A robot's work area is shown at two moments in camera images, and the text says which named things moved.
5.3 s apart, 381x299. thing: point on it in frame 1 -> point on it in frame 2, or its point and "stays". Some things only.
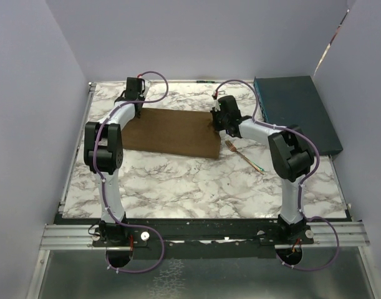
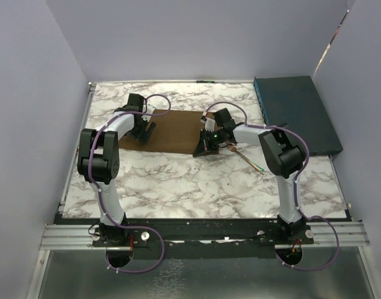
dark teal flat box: [295, 101] stays
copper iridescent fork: [234, 149] stays
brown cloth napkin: [173, 131] stays
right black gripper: [217, 127] -> [204, 144]
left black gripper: [141, 97] -> [141, 135]
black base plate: [199, 238] stays
